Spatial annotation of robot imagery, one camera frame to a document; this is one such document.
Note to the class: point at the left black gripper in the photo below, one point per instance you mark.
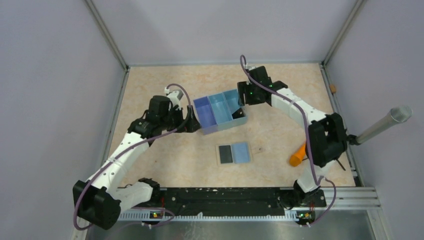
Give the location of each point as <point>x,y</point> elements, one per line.
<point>193,125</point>

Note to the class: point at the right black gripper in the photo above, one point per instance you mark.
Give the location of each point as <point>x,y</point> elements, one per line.
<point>243,87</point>

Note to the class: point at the black credit card stack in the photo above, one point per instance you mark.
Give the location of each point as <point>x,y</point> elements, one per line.
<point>239,113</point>

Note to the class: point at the blue three-compartment box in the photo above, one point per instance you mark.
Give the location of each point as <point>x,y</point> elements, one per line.
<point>214,112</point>

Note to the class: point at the single black credit card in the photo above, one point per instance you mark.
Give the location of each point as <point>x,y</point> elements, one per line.
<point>225,154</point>

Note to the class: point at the beige card holder wallet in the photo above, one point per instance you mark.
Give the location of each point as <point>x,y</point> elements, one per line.
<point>241,153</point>

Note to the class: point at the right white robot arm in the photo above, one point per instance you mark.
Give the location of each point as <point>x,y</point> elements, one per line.
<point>325,134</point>

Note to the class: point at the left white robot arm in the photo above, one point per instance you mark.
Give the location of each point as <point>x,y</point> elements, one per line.
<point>99,200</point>

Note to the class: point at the orange cylindrical object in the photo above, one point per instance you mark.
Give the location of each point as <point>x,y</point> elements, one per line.
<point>298,157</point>

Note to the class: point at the small tan block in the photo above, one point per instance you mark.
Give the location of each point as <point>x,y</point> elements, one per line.
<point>332,88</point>

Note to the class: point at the silver microphone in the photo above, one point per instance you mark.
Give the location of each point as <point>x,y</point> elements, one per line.
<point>397,115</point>

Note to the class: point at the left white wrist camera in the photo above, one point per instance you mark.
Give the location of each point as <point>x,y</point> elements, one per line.
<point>175,97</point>

